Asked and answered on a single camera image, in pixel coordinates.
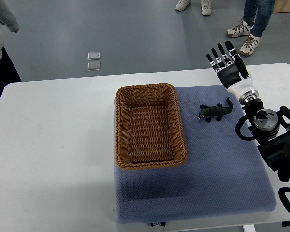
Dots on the white sneaker left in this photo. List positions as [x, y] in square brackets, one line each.
[182, 4]

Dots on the blue jeans legs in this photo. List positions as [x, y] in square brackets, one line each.
[257, 13]

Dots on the upper metal floor plate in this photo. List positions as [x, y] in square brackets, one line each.
[93, 56]

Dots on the metal floor plate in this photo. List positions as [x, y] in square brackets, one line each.
[93, 56]
[94, 65]

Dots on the brown wicker basket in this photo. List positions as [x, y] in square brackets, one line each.
[149, 130]

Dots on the white sneaker right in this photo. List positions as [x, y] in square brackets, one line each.
[206, 7]

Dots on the lower metal floor plate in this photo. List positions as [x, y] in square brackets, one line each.
[94, 65]

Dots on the black white robotic hand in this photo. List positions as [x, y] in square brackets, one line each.
[232, 72]

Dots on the white sneaker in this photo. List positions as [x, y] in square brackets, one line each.
[182, 4]
[206, 7]

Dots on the beige laced sneaker upper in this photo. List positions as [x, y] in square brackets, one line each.
[241, 29]

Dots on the beige laced sneaker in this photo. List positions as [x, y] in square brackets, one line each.
[241, 29]
[249, 45]

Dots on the beige laced sneaker lower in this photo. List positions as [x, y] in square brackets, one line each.
[249, 45]

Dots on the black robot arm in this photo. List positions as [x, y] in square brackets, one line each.
[271, 129]

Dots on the blue foam cushion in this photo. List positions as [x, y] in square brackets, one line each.
[223, 174]

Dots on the person in grey sweater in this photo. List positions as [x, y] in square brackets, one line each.
[8, 72]

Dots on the dark toy crocodile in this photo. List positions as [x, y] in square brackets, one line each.
[217, 112]

